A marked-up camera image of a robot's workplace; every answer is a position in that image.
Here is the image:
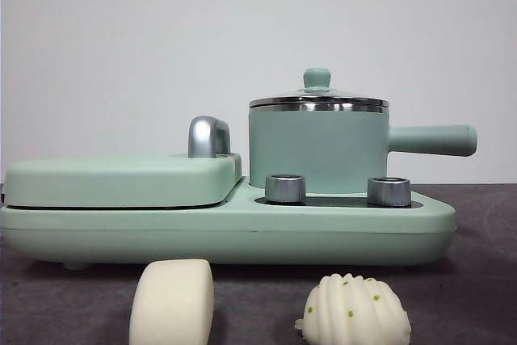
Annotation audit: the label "glass pot lid green knob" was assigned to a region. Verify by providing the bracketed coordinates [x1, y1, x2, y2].
[248, 68, 388, 114]

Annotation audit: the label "silver griddle lid handle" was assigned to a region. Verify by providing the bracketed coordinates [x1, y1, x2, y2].
[187, 116, 232, 159]

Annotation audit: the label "silver control knob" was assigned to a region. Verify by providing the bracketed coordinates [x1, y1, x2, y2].
[264, 174, 307, 204]
[366, 176, 412, 206]

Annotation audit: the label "mint green pot with handle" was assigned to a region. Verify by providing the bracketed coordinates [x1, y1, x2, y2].
[246, 98, 478, 196]

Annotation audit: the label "mint green griddle lid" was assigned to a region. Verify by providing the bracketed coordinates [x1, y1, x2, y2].
[3, 153, 245, 206]

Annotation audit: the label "mint green breakfast maker base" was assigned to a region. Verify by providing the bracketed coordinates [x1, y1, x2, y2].
[0, 183, 457, 271]

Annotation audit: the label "plain white steamed bun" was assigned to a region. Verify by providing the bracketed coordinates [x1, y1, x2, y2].
[128, 259, 215, 345]

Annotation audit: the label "pleated white bun green dots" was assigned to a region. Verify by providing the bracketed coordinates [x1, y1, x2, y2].
[294, 273, 412, 345]

